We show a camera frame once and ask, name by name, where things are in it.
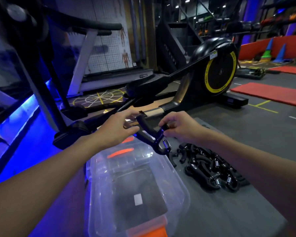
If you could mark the orange box latch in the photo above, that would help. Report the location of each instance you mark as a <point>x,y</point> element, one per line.
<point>154,232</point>
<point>120,153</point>

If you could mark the pile of black grip trainers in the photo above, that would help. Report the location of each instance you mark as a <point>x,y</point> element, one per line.
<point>209,167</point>

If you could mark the green training cone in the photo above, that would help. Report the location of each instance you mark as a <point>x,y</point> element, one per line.
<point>267,51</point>

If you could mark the person's left forearm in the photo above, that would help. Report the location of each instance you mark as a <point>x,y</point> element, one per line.
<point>44,185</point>

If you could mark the clear plastic storage box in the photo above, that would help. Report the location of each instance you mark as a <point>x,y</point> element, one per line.
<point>138,190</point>

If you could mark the anatomy grid wall poster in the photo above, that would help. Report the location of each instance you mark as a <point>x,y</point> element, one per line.
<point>111,44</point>

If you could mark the white paper label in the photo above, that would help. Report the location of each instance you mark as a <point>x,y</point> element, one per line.
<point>138,199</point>

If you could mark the black stair climber machine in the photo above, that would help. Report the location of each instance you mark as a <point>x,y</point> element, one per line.
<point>171,49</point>

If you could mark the rack with coloured balls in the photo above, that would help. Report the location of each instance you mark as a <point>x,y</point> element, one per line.
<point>283,18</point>

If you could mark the grey treadmill with black handrail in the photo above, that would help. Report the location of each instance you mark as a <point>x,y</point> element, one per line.
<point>108,78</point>

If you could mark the black and yellow floor equipment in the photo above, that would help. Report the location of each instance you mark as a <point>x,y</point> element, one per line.
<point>252,72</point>

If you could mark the person's left thumb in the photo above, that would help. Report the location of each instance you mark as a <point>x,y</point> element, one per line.
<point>132,132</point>

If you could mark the black spring hand gripper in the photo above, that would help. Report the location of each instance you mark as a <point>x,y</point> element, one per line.
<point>151,136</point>

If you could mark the person's left hand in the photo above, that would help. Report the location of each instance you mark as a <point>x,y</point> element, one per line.
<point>112,133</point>

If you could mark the person's right forearm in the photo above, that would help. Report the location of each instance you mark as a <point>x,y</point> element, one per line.
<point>259,175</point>

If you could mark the blue training cone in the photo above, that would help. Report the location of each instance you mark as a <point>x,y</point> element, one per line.
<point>280,55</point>

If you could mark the thin red floor mat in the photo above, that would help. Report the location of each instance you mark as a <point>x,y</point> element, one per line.
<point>289,70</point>

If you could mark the large red floor mat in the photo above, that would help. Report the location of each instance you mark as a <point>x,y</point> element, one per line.
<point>271,93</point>

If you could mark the black exercise machine frame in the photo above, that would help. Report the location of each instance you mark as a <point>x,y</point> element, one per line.
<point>37,78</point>

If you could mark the person's right hand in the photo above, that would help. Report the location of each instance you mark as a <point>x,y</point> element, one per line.
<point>187,128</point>

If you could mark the person's right thumb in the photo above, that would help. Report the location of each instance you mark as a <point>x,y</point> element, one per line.
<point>169,132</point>

